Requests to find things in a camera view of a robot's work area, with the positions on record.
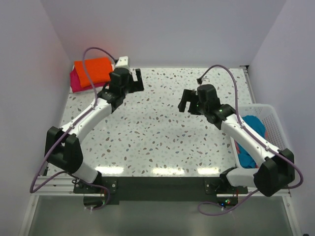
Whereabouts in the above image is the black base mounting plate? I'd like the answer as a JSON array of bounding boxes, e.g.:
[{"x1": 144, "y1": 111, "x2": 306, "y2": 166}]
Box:
[{"x1": 72, "y1": 177, "x2": 248, "y2": 207}]

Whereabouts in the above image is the folded white t-shirt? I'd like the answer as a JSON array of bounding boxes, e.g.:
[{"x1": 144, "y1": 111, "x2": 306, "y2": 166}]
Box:
[{"x1": 69, "y1": 63, "x2": 116, "y2": 94}]

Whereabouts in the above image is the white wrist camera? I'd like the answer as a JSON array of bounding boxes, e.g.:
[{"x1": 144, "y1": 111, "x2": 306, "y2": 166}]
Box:
[
  {"x1": 115, "y1": 56, "x2": 130, "y2": 70},
  {"x1": 201, "y1": 78, "x2": 209, "y2": 85}
]

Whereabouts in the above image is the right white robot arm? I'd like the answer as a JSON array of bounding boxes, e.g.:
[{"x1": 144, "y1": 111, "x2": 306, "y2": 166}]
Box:
[{"x1": 178, "y1": 84, "x2": 295, "y2": 197}]

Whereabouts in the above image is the folded magenta t-shirt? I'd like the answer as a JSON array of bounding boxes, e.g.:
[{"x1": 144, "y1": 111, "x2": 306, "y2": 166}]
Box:
[{"x1": 70, "y1": 69, "x2": 108, "y2": 93}]

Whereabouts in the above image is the white plastic laundry basket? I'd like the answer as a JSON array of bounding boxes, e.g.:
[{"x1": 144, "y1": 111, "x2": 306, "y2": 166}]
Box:
[{"x1": 222, "y1": 104, "x2": 290, "y2": 173}]

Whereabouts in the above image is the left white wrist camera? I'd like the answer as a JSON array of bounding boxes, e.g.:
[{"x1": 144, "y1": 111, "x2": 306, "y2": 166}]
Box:
[{"x1": 115, "y1": 56, "x2": 130, "y2": 70}]

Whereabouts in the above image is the orange t-shirt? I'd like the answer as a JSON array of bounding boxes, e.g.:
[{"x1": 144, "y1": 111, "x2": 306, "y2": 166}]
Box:
[{"x1": 74, "y1": 58, "x2": 113, "y2": 88}]

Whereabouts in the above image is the aluminium frame rail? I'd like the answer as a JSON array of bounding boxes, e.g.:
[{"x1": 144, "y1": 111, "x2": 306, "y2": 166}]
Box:
[{"x1": 31, "y1": 169, "x2": 79, "y2": 197}]

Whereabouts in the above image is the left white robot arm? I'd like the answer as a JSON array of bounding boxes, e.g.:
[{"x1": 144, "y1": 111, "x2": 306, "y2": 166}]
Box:
[{"x1": 45, "y1": 67, "x2": 144, "y2": 193}]

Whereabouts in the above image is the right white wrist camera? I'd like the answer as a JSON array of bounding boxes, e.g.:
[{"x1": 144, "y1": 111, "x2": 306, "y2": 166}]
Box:
[{"x1": 201, "y1": 78, "x2": 209, "y2": 85}]

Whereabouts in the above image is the pink t-shirt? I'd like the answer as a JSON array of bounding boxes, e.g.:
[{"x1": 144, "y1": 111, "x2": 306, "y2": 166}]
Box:
[{"x1": 234, "y1": 131, "x2": 268, "y2": 154}]

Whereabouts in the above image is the teal t-shirt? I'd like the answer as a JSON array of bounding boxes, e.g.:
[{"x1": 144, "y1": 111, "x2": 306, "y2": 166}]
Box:
[{"x1": 234, "y1": 116, "x2": 267, "y2": 169}]

